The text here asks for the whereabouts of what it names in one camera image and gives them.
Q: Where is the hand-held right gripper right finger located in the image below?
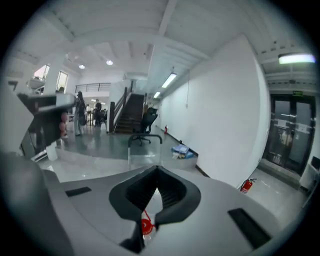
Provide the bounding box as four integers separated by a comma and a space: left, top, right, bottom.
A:
154, 165, 202, 229

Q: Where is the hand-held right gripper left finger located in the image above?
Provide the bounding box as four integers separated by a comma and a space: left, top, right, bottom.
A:
108, 165, 159, 254

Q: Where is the clear water jug red cap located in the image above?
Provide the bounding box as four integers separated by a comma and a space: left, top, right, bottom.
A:
140, 186, 165, 248

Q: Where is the pile of blue folders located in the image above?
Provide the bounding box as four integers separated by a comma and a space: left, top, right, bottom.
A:
170, 143, 195, 160

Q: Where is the large red fire extinguisher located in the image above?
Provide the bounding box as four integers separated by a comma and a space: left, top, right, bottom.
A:
239, 177, 258, 195

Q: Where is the white plastic bin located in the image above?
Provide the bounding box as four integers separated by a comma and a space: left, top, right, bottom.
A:
45, 143, 59, 162

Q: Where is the black office chair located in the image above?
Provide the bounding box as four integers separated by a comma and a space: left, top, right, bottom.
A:
129, 106, 159, 147

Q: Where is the dark wooden staircase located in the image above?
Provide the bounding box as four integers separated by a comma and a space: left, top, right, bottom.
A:
108, 86, 148, 135

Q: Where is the pink figure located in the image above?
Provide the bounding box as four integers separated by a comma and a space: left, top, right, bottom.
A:
58, 111, 69, 140

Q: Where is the black and white machine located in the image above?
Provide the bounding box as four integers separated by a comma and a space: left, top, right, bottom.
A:
16, 92, 77, 157

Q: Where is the metal balcony railing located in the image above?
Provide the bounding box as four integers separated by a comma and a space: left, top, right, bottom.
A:
74, 82, 112, 94

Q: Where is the long ceiling tube light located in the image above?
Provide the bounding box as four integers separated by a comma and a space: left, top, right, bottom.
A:
161, 72, 178, 89

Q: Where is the dark glass double door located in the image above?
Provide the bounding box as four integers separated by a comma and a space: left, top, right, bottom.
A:
261, 93, 317, 177

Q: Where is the white cabinet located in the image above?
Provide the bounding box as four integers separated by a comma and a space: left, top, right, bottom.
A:
298, 155, 320, 192

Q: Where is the wide ceiling light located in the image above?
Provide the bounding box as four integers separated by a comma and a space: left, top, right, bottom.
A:
277, 52, 317, 65

